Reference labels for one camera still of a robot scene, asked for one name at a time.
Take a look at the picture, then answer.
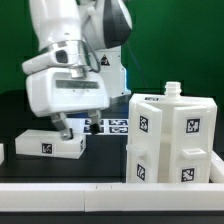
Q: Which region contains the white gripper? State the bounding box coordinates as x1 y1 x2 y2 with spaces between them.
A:
26 68 109 141

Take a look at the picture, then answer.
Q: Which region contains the long white cabinet side piece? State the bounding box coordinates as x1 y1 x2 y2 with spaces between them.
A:
15 129 86 159

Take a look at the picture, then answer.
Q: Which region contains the white cabinet body box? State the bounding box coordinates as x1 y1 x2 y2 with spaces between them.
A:
126 82 217 184

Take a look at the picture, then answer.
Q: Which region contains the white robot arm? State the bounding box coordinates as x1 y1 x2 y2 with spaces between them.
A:
22 0 132 141

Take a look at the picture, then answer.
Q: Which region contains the white marker sheet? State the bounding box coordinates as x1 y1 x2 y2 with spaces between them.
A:
67 118 128 135

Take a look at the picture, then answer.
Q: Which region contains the white left fence bar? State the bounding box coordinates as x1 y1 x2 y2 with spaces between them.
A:
0 143 4 166

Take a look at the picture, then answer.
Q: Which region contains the white fence bar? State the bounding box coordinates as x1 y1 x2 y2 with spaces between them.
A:
0 183 224 212
0 143 4 166
210 160 224 184

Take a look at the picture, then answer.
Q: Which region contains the white front fence bar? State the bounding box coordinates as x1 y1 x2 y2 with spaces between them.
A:
0 183 224 212

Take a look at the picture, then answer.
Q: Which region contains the white right fence bar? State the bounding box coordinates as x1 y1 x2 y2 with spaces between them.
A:
210 160 224 184

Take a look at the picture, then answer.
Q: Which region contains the black cable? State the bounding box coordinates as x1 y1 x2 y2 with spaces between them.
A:
84 43 102 74

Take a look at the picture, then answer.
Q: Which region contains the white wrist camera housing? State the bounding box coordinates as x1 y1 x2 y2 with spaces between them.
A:
22 50 84 75

